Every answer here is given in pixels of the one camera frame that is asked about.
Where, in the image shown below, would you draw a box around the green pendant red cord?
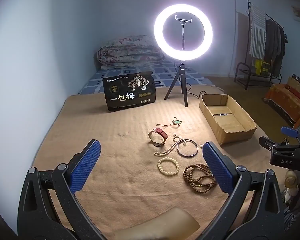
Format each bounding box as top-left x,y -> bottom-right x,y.
156,117 -> 182,127

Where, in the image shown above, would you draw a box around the black ring light cable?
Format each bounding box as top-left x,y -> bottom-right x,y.
186,91 -> 217,100

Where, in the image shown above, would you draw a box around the striped hanging cloth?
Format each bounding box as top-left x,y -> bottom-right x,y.
249,4 -> 267,59

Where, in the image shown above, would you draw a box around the black metal garment rack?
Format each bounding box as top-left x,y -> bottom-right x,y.
234,0 -> 289,90

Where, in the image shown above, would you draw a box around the black tripod stand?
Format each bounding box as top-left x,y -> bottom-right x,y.
164,61 -> 189,108

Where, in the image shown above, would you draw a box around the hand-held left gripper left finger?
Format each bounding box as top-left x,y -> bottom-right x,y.
17,139 -> 102,240

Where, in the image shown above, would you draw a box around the cardboard piece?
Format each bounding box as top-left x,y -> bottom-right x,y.
286,76 -> 300,100

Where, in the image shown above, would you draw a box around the cardboard box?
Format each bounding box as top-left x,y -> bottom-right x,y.
199,94 -> 257,145

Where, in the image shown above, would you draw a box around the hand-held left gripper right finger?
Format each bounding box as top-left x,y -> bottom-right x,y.
201,141 -> 286,240

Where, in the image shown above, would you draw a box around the metal bangle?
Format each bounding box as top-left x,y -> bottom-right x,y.
177,139 -> 199,158

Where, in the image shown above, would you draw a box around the phone clamp holder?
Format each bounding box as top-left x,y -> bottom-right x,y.
175,14 -> 192,53

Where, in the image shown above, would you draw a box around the folded floral quilt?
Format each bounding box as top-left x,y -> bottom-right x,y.
97,35 -> 164,70

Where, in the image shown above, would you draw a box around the white ring light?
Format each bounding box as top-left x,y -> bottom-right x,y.
154,4 -> 213,62

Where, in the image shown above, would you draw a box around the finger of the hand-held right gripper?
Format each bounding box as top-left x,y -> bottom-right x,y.
281,126 -> 300,140
259,136 -> 300,155

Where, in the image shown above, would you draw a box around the black snack bag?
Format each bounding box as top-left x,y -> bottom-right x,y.
102,70 -> 157,112

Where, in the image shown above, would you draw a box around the dark hanging clothes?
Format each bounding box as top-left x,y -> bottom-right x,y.
265,19 -> 288,77

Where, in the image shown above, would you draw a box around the cream bead necklace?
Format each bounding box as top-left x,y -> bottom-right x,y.
154,134 -> 182,156

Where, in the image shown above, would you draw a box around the yellow box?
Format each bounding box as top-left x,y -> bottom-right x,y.
252,59 -> 270,75

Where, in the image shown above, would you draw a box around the brown wooden bead necklace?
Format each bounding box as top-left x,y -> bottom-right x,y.
183,164 -> 219,194

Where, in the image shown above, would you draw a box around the blue patterned bedsheet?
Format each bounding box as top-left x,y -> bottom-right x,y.
77,59 -> 224,95

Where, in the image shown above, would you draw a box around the red strap watch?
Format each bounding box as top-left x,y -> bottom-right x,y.
148,128 -> 168,146

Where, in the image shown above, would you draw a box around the cream bead bracelet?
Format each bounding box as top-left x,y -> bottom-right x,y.
157,157 -> 180,177

